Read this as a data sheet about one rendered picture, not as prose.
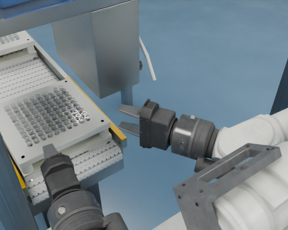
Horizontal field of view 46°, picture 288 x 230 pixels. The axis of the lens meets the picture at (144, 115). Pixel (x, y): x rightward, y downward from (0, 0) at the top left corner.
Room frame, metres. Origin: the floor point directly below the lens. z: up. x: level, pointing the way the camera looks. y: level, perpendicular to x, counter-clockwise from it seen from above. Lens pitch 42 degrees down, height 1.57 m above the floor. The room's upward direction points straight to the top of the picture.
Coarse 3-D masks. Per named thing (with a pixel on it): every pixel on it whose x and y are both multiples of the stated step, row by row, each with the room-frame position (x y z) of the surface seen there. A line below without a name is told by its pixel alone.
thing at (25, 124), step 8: (48, 96) 0.75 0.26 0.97; (56, 96) 0.75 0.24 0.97; (32, 104) 0.72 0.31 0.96; (56, 104) 0.72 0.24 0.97; (64, 104) 0.72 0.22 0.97; (16, 112) 0.68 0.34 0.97; (24, 112) 0.68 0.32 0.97; (32, 112) 0.68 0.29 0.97; (40, 112) 0.68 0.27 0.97; (48, 112) 0.68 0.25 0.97; (56, 112) 0.68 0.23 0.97; (64, 112) 0.68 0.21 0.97; (72, 112) 0.69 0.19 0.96; (24, 120) 0.65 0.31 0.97; (32, 120) 0.65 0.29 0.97; (40, 120) 0.65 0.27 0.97; (48, 120) 0.65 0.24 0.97; (56, 120) 0.66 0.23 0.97; (64, 120) 0.65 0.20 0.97; (72, 120) 0.65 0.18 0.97; (48, 128) 0.62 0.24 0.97; (32, 136) 0.59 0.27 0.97
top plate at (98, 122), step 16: (64, 80) 0.83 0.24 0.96; (64, 96) 0.76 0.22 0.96; (80, 96) 0.76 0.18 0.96; (0, 112) 0.69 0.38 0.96; (96, 112) 0.69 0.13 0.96; (0, 128) 0.63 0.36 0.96; (32, 128) 0.63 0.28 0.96; (80, 128) 0.63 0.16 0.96; (96, 128) 0.63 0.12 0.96; (16, 144) 0.57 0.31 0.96; (32, 144) 0.58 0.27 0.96; (64, 144) 0.57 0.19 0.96; (16, 160) 0.52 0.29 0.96; (32, 160) 0.53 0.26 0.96
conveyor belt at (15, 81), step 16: (16, 64) 1.03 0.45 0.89; (32, 64) 1.03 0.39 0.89; (0, 80) 0.93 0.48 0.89; (16, 80) 0.93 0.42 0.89; (32, 80) 0.93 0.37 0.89; (48, 80) 0.93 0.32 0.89; (0, 96) 0.85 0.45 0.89; (16, 96) 0.85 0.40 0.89; (112, 144) 0.64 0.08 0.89; (80, 160) 0.58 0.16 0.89; (96, 160) 0.59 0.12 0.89; (112, 160) 0.60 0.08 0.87; (80, 176) 0.54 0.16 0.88; (32, 192) 0.49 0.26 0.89
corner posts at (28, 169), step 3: (99, 132) 0.65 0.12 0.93; (102, 132) 0.64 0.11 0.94; (105, 132) 0.64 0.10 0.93; (108, 132) 0.65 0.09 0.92; (99, 135) 0.65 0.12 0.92; (102, 135) 0.64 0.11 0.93; (105, 135) 0.64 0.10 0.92; (30, 165) 0.53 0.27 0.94; (24, 168) 0.52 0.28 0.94; (27, 168) 0.52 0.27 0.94; (30, 168) 0.52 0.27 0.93; (24, 171) 0.52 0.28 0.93; (27, 171) 0.52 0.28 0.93; (30, 171) 0.52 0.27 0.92
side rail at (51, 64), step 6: (30, 36) 1.17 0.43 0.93; (36, 42) 1.12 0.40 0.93; (36, 48) 1.09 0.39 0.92; (42, 48) 1.08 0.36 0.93; (42, 54) 1.04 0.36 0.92; (48, 60) 1.00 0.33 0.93; (48, 66) 1.01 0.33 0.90; (54, 66) 0.96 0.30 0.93; (54, 72) 0.97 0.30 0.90; (60, 72) 0.93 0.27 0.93; (60, 78) 0.93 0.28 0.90; (114, 138) 0.65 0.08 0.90; (126, 138) 0.63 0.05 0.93; (120, 144) 0.63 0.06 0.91; (126, 144) 0.63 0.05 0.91
